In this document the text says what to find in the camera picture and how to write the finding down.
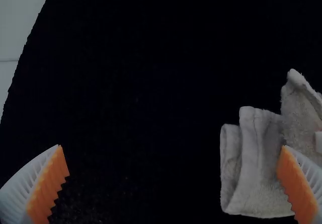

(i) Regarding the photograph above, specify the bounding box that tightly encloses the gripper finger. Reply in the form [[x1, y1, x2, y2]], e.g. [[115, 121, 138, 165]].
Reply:
[[276, 144, 322, 224], [0, 144, 71, 224]]

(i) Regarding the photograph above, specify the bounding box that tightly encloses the pale towel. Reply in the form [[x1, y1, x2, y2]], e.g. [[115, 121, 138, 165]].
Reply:
[[219, 68, 322, 219]]

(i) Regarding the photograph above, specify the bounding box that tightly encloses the black mat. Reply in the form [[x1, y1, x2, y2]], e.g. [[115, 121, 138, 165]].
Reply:
[[0, 0, 322, 224]]

